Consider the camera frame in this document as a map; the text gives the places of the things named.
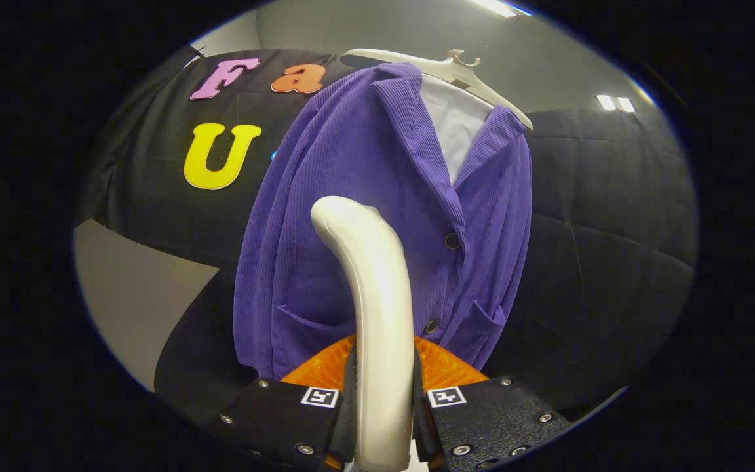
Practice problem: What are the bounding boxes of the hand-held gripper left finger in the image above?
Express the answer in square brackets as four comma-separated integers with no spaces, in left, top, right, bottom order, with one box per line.
[210,334,358,471]

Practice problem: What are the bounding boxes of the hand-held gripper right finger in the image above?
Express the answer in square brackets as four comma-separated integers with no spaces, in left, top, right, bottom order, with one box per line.
[412,336,573,471]

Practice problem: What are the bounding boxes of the white garment steamer handle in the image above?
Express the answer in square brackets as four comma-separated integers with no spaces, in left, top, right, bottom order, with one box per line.
[311,195,416,472]

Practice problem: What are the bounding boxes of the purple corduroy jacket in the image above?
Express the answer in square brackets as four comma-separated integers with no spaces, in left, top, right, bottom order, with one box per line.
[233,62,533,382]

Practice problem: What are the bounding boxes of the white shirt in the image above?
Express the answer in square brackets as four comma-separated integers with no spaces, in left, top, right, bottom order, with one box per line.
[420,73,495,186]

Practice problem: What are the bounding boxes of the white plastic clothes hanger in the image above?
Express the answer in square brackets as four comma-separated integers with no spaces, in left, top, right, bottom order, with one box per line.
[341,47,534,130]

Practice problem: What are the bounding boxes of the grey cabinet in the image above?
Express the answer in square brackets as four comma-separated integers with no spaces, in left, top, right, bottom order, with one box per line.
[73,220,221,393]

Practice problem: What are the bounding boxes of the black backdrop cloth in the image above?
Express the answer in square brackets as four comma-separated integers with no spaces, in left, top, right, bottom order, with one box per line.
[73,45,701,427]

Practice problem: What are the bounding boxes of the large ceiling light panel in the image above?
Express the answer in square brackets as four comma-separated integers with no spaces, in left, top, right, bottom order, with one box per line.
[469,0,532,17]

